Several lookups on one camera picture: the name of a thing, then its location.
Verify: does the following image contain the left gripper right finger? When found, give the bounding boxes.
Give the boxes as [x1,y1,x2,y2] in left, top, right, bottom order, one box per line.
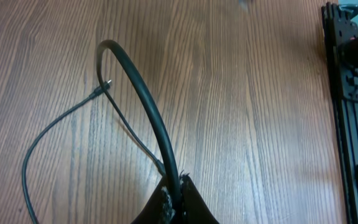
[180,174,219,224]

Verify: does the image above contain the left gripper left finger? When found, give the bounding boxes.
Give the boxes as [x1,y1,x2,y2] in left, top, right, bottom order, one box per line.
[131,176,175,224]

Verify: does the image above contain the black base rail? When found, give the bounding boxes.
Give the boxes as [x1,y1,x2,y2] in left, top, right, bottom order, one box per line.
[321,2,358,223]

